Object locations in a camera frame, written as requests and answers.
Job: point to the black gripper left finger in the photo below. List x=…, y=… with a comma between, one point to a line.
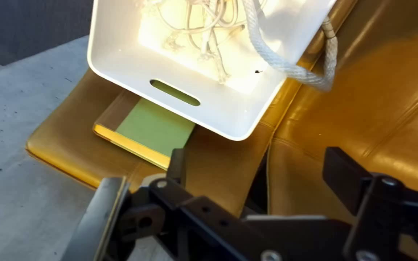
x=177, y=166

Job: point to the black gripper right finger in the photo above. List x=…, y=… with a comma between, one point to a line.
x=345, y=178

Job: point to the white plastic basket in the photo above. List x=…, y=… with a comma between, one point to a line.
x=216, y=63

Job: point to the yellow green book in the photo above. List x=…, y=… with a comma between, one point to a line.
x=142, y=128

